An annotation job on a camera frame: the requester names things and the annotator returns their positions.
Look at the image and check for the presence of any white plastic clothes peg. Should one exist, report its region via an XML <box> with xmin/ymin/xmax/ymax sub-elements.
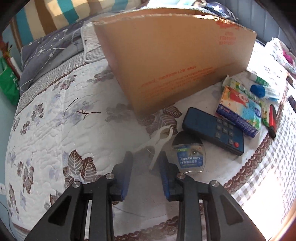
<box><xmin>132</xmin><ymin>126</ymin><xmax>174</xmax><ymax>170</ymax></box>

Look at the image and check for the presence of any floral quilted bedspread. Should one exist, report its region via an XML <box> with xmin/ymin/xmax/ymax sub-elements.
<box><xmin>4</xmin><ymin>22</ymin><xmax>296</xmax><ymax>241</ymax></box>

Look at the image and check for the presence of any dark blue remote control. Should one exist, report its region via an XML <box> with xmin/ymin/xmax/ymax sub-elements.
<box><xmin>182</xmin><ymin>107</ymin><xmax>244</xmax><ymax>156</ymax></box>

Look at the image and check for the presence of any colourful tissue pack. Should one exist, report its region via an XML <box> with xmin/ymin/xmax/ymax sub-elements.
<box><xmin>216</xmin><ymin>85</ymin><xmax>261</xmax><ymax>138</ymax></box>

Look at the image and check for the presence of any brown cardboard box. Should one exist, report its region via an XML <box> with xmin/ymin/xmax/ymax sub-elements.
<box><xmin>93</xmin><ymin>8</ymin><xmax>256</xmax><ymax>116</ymax></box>

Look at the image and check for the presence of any snack packet yellow green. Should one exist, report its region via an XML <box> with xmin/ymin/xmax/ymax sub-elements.
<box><xmin>222</xmin><ymin>75</ymin><xmax>269</xmax><ymax>127</ymax></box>

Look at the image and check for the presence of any red black lighter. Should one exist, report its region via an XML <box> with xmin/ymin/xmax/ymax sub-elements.
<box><xmin>268</xmin><ymin>104</ymin><xmax>276</xmax><ymax>139</ymax></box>

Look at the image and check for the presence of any blue capped clear tube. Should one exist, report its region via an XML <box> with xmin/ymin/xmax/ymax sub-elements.
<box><xmin>250</xmin><ymin>84</ymin><xmax>280</xmax><ymax>100</ymax></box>

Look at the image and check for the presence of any green white tube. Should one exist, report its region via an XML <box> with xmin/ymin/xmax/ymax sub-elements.
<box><xmin>247</xmin><ymin>72</ymin><xmax>269</xmax><ymax>87</ymax></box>

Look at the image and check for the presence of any dark starry blanket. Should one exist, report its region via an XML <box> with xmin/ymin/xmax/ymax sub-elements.
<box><xmin>20</xmin><ymin>18</ymin><xmax>88</xmax><ymax>95</ymax></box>

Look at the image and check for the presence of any green bag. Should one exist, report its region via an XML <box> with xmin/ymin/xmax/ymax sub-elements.
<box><xmin>0</xmin><ymin>57</ymin><xmax>20</xmax><ymax>106</ymax></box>

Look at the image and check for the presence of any small brown charger box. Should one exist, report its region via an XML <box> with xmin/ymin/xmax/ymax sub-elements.
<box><xmin>286</xmin><ymin>74</ymin><xmax>294</xmax><ymax>88</ymax></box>

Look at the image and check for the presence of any white plastic bag with pink yarn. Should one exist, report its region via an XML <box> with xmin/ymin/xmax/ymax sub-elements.
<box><xmin>265</xmin><ymin>38</ymin><xmax>295</xmax><ymax>75</ymax></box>

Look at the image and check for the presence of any wooden coat rack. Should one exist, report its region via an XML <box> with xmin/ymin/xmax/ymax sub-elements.
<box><xmin>0</xmin><ymin>36</ymin><xmax>22</xmax><ymax>79</ymax></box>

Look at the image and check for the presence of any striped teal brown curtain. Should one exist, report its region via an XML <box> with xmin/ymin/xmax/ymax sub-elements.
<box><xmin>10</xmin><ymin>0</ymin><xmax>146</xmax><ymax>49</ymax></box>

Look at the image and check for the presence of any star patterned navy pillow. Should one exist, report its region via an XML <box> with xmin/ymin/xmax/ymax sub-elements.
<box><xmin>204</xmin><ymin>1</ymin><xmax>238</xmax><ymax>23</ymax></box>

